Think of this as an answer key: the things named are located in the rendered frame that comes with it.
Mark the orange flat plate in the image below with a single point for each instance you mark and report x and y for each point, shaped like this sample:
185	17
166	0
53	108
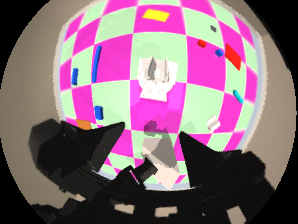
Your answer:
83	124

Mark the red rectangular plate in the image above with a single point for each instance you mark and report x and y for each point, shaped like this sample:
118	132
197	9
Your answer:
233	56

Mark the small red block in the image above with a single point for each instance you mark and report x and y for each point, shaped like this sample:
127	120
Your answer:
201	43

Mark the yellow rectangular plate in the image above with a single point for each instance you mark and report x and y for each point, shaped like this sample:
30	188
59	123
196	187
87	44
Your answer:
161	16

